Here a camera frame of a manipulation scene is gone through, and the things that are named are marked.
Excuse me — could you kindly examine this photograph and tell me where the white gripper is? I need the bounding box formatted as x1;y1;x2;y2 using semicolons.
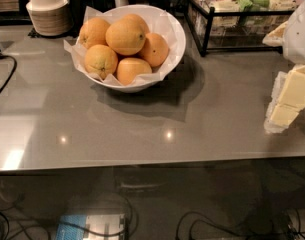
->
264;0;305;133

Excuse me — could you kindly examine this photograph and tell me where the right orange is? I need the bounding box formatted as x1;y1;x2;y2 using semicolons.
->
138;33;169;67

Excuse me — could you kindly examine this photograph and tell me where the orange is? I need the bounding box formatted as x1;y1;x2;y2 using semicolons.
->
138;33;169;67
105;19;146;56
116;57;152;85
84;44;118;80
79;17;110;49

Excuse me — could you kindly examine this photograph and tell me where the front centre orange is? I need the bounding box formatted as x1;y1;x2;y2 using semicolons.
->
116;57;152;85

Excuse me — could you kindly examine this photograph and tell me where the top centre orange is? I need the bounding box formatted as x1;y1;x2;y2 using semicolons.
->
105;19;146;56

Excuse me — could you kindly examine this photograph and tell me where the white bowl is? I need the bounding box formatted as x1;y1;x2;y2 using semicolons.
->
76;4;187;94

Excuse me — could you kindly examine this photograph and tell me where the front left orange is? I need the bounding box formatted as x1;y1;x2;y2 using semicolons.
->
84;44;118;80

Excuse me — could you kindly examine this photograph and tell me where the top left orange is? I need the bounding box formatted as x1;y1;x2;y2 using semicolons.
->
79;17;110;49

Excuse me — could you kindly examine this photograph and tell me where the green packet in rack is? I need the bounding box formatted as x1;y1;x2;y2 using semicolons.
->
237;0;270;11

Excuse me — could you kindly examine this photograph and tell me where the black utensil holder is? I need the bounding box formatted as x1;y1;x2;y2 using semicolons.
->
63;0;95;33

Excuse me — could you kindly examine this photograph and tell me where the blue and silver device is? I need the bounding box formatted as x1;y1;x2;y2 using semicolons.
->
55;214;127;240

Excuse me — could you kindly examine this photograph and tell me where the stack of paper bowls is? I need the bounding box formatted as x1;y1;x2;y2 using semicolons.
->
26;2;73;37

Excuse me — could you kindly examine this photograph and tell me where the black wire condiment rack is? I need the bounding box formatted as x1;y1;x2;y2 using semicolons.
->
185;0;302;56

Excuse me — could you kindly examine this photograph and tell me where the black cable under table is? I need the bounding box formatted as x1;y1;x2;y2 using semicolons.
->
175;211;305;240

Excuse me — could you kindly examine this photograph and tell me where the black cable on table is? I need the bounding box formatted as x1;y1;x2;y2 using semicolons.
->
0;53;18;104

